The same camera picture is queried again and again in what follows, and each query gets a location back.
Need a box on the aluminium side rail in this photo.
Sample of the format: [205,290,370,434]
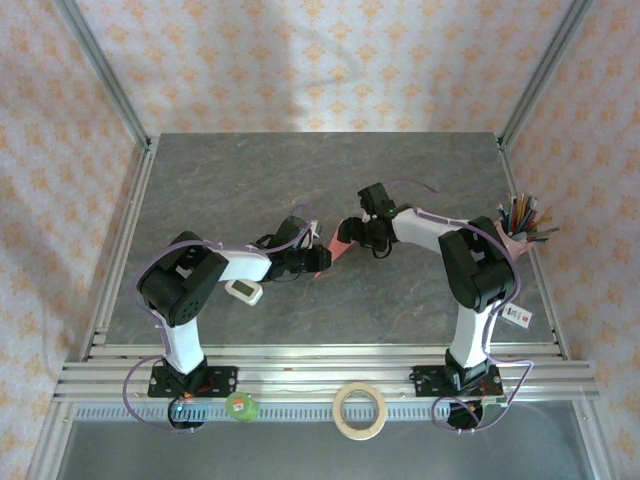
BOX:
[82,134,161,351]
[494,133,571,359]

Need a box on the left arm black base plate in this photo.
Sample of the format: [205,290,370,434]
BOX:
[147,363,239,400]

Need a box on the aluminium table edge rail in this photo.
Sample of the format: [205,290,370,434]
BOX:
[82,342,571,363]

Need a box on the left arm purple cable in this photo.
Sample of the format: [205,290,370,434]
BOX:
[122,202,321,435]

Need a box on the pink cup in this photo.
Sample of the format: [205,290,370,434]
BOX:
[492,222,532,254]

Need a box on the small white red card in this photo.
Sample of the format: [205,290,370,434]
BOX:
[502,302,534,330]

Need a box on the grey slotted cable duct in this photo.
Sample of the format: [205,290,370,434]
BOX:
[69,402,584,424]

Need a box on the bunch of coloured sticks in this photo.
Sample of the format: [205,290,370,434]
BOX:
[496,190,560,246]

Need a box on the aluminium frame post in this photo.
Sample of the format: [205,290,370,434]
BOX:
[52,0,154,151]
[497,0,596,151]

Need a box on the beige masking tape roll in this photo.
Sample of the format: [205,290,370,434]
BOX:
[332,382,388,442]

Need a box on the pink paper sheet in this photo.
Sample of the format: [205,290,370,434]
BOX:
[312,227,357,279]

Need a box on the aluminium frame leg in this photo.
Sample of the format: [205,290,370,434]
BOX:
[24,399,76,480]
[572,399,619,480]

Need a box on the green tape roll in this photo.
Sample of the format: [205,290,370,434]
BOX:
[224,391,260,424]

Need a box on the small white digital timer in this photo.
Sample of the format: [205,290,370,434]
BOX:
[224,279,264,307]

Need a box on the black round cable hub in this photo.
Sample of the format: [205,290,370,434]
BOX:
[446,398,485,434]
[167,397,207,434]

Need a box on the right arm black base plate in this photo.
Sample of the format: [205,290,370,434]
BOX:
[411,363,504,400]

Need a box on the wide aluminium crossbeam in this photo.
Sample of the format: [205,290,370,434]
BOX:
[52,360,601,404]

